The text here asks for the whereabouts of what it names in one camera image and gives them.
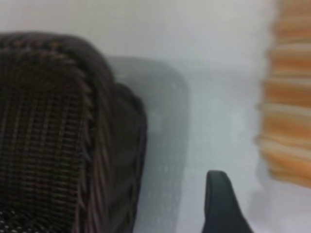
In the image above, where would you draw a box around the striped orange bread roll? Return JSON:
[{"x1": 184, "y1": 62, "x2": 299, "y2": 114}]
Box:
[{"x1": 254, "y1": 0, "x2": 311, "y2": 189}]

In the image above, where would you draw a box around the dark brown wicker basket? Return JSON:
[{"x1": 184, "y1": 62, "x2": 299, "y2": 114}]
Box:
[{"x1": 0, "y1": 31, "x2": 148, "y2": 233}]

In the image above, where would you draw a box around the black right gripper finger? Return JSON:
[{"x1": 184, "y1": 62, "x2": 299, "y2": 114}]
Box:
[{"x1": 199, "y1": 170, "x2": 255, "y2": 233}]

